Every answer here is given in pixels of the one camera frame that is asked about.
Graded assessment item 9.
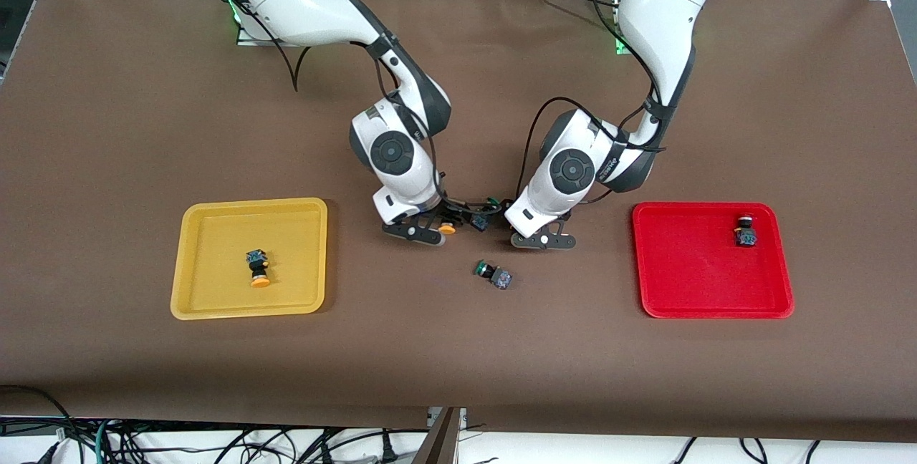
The green push button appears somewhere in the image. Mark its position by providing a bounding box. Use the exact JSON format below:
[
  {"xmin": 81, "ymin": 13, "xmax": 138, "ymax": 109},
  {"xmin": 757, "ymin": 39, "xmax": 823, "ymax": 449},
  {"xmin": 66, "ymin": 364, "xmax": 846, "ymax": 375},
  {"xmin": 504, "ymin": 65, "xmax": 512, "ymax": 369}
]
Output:
[
  {"xmin": 474, "ymin": 261, "xmax": 514, "ymax": 291},
  {"xmin": 469, "ymin": 196, "xmax": 501, "ymax": 233}
]

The brown table cloth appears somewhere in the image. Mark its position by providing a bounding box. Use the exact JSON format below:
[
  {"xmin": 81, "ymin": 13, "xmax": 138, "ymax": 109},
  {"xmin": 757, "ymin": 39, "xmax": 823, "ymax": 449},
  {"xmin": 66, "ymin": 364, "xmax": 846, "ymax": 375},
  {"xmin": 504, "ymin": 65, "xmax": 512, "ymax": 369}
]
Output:
[{"xmin": 0, "ymin": 0, "xmax": 917, "ymax": 443}]

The red plastic tray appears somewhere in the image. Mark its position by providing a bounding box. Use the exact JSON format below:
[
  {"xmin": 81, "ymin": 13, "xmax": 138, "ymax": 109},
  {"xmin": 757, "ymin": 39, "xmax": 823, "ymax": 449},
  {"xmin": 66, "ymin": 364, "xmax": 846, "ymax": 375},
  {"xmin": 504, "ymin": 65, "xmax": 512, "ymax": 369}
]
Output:
[{"xmin": 631, "ymin": 202, "xmax": 794, "ymax": 322}]

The yellow plastic tray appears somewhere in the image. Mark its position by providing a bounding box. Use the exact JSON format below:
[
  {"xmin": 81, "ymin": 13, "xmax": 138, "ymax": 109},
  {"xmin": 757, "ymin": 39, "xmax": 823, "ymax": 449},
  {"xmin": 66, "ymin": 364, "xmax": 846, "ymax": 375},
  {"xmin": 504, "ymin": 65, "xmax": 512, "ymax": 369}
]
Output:
[{"xmin": 170, "ymin": 197, "xmax": 329, "ymax": 322}]

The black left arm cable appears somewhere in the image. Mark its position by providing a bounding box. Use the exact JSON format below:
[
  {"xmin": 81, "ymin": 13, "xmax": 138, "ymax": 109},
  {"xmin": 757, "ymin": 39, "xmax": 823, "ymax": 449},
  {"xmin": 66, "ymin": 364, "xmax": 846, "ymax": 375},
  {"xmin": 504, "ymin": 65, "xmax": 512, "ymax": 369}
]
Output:
[{"xmin": 514, "ymin": 0, "xmax": 668, "ymax": 204}]

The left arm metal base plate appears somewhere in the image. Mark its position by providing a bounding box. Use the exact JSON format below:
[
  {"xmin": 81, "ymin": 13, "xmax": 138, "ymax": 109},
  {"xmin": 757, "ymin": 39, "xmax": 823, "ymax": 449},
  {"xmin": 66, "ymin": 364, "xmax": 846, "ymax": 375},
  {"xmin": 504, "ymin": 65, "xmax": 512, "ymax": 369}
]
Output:
[{"xmin": 613, "ymin": 0, "xmax": 633, "ymax": 57}]

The black hanging right arm cable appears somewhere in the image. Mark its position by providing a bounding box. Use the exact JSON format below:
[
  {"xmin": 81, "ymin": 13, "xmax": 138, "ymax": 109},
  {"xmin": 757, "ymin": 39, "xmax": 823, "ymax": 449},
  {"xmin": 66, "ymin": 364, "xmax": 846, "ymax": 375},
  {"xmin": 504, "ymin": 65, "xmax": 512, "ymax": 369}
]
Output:
[{"xmin": 215, "ymin": 0, "xmax": 316, "ymax": 94}]

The aluminium frame post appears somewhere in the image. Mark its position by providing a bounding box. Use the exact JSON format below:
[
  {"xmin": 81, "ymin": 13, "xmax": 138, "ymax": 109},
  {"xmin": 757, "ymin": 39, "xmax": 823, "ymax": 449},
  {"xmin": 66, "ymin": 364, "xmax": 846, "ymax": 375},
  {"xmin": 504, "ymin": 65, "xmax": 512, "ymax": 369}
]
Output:
[{"xmin": 412, "ymin": 407, "xmax": 468, "ymax": 464}]

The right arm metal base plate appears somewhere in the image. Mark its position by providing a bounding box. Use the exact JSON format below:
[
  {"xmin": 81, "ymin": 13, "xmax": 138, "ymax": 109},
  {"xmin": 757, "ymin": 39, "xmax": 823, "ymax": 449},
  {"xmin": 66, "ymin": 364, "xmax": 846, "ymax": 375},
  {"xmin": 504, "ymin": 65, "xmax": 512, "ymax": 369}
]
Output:
[{"xmin": 235, "ymin": 13, "xmax": 280, "ymax": 48}]

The green floor cable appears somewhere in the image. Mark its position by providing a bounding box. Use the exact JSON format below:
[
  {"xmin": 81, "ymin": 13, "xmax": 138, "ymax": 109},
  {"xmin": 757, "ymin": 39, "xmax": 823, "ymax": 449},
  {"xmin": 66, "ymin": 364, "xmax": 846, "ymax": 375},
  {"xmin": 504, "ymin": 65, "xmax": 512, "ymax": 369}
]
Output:
[{"xmin": 92, "ymin": 417, "xmax": 117, "ymax": 464}]

